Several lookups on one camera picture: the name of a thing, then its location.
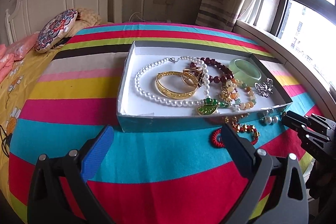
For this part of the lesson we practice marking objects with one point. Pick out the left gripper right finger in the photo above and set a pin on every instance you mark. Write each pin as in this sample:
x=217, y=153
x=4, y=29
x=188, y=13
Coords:
x=287, y=201

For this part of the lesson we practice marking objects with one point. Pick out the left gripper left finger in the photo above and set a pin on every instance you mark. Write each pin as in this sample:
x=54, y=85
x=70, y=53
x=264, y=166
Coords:
x=59, y=190

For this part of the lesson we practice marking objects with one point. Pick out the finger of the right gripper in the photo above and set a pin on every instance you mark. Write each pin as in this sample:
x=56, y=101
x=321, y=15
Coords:
x=295, y=122

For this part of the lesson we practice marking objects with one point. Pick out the pearl earring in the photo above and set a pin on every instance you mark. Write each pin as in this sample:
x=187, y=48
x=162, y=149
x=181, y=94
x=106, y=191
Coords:
x=269, y=117

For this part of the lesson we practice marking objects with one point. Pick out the silver flower brooch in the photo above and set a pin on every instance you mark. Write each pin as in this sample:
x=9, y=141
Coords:
x=265, y=88

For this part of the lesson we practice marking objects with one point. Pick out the gold ornate hairpin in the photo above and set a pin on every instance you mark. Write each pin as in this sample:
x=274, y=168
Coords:
x=234, y=119

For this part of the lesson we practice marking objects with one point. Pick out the green jade bangle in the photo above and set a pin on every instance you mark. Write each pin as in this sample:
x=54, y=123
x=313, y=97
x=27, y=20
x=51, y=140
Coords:
x=245, y=71

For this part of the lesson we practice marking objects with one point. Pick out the striped colourful bed cover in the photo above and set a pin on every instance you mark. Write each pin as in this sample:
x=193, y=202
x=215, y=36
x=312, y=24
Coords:
x=159, y=177

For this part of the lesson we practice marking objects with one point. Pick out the yellow floral bedsheet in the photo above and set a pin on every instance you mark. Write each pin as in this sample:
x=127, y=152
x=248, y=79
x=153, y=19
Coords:
x=13, y=87

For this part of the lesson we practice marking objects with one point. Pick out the grey shallow cardboard box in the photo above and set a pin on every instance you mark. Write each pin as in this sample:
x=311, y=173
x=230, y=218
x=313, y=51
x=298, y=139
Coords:
x=141, y=108

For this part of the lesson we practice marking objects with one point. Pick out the pink folded quilt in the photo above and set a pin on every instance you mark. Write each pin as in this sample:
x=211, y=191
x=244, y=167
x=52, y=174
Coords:
x=15, y=52

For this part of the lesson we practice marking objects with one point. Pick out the round patterned cushion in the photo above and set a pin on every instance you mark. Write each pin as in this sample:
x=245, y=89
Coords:
x=55, y=30

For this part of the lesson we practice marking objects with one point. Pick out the beige floral pillow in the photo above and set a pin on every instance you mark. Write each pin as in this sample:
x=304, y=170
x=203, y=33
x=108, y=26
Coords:
x=88, y=16

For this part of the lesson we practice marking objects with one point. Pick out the window with dark frame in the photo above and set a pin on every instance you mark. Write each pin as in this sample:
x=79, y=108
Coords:
x=307, y=27

